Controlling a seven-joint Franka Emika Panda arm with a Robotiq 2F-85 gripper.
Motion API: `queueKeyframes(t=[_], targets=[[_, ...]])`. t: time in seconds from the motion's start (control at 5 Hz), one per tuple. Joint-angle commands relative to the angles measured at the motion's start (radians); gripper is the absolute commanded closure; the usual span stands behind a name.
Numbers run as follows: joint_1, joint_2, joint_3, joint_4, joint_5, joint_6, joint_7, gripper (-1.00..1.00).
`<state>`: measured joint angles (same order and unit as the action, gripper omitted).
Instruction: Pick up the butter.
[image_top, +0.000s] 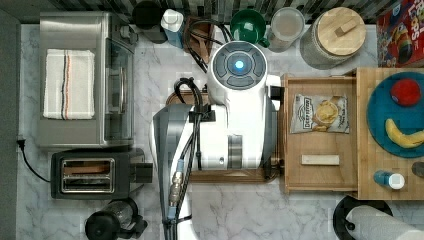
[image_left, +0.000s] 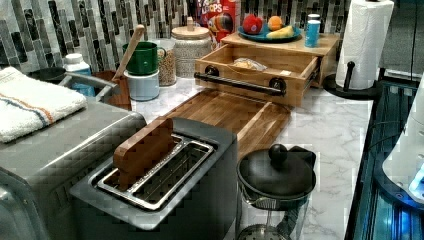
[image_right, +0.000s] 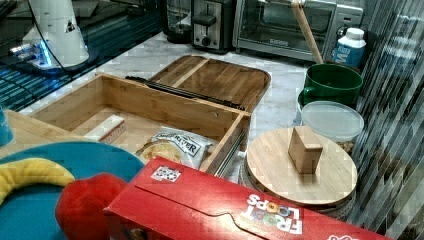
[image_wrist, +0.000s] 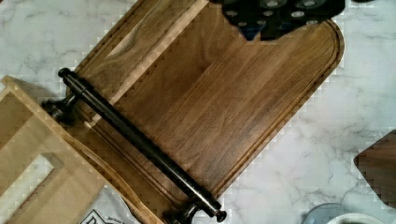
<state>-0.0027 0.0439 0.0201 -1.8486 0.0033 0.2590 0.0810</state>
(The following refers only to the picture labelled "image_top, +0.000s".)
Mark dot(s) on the green mug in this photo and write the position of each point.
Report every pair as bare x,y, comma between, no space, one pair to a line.
249,25

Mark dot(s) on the froot loops cereal box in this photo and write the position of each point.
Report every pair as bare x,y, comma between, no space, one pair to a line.
400,35

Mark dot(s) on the white butter stick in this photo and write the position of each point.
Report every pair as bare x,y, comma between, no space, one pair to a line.
326,160

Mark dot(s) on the potato chips bag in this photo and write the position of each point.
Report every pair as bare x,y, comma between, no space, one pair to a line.
318,113

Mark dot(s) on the yellow banana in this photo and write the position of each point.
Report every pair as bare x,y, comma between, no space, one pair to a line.
401,139

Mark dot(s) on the red apple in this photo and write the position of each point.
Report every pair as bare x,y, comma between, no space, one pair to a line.
406,92

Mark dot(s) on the brown wooden holder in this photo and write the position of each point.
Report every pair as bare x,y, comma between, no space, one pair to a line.
195,40

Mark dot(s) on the stainless toaster oven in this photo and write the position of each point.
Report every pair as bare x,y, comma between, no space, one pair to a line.
113,43

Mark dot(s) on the black round canister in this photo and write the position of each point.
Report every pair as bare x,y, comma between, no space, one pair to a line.
147,16

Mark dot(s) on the glass jar wooden lid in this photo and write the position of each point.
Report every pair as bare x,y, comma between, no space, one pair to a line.
333,38

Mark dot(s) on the clear plastic lidded container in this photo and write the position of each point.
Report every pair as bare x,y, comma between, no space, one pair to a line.
287,25

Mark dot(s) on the large wooden cutting board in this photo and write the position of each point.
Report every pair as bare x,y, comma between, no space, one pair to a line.
372,157

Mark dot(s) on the blue plate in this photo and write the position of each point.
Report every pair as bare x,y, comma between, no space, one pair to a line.
409,120

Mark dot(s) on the small blue white bottle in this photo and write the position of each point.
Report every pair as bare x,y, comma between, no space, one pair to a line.
395,181

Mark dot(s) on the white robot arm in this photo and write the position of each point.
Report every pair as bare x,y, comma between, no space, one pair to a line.
235,129

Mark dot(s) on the striped white dish towel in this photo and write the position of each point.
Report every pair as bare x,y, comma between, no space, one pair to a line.
69,85

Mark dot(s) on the brown wooden board under robot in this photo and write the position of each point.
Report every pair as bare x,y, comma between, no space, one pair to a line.
230,175

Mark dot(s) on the black paper towel holder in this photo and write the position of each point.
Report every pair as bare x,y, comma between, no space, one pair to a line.
342,225

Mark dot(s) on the black slot toaster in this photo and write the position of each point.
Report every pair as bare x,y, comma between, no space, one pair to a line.
98,174

